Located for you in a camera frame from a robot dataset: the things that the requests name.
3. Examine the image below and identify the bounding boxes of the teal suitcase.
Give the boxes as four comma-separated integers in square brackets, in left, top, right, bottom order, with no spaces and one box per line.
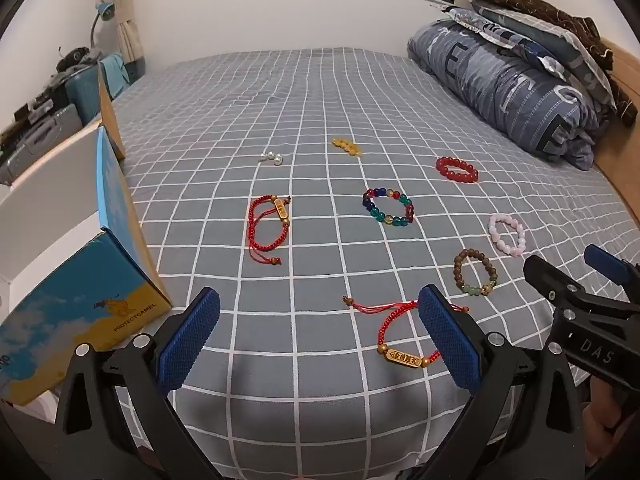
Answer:
[65,52,132,126]

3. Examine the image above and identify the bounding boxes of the grey checked bed sheet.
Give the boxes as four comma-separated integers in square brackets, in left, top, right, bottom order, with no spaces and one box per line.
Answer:
[112,47,640,480]

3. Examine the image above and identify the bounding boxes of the folded blue grey quilt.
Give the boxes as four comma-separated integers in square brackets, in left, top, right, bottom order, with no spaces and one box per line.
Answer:
[407,20,608,171]

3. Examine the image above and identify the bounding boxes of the blue yellow cardboard box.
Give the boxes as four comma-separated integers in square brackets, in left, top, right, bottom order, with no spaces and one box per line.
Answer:
[0,67,173,406]

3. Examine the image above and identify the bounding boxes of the person's right hand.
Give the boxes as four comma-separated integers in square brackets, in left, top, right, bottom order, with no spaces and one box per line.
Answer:
[582,376,640,463]

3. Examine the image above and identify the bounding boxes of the multicolour glass bead bracelet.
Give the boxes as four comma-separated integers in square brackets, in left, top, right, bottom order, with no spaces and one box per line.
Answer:
[362,187,415,227]

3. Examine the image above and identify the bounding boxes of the grey suitcase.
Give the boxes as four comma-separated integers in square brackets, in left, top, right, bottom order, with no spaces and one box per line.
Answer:
[0,105,83,186]

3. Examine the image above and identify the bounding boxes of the yellow bead bracelet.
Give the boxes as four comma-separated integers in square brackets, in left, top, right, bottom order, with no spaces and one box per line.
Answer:
[332,137,364,157]

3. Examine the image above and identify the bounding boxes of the dark bag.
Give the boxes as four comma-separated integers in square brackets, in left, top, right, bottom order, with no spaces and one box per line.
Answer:
[55,46,97,73]

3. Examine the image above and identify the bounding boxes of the pink bead bracelet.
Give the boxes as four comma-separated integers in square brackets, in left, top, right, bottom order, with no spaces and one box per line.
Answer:
[488,213,527,257]

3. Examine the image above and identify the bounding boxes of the dark clutter pile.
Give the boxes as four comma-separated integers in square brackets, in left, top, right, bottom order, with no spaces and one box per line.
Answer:
[0,74,68,136]

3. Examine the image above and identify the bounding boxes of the red cord bracelet gold charm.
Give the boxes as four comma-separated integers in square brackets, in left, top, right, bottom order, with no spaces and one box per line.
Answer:
[247,194,295,266]
[342,295,471,372]

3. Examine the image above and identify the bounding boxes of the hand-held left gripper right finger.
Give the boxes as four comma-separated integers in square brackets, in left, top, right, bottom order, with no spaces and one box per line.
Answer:
[415,284,587,480]

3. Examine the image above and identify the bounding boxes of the red bead bracelet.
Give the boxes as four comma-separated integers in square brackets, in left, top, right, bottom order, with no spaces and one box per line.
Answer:
[435,156,479,183]

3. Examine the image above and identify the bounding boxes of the brown blanket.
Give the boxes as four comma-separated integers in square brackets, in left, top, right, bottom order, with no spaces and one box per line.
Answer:
[472,0,640,126]

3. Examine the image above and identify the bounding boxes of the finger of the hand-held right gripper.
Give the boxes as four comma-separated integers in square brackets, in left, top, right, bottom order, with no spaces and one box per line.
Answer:
[585,243,640,307]
[523,254,602,328]

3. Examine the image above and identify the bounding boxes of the blue desk lamp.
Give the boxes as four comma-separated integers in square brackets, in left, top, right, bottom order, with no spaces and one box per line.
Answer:
[90,1,116,56]

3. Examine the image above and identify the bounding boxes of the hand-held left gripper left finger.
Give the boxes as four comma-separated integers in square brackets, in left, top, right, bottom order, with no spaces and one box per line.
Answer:
[52,287,222,480]

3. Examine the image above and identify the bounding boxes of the brown wooden bead bracelet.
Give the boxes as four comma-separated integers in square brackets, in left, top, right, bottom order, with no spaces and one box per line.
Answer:
[453,249,498,297]

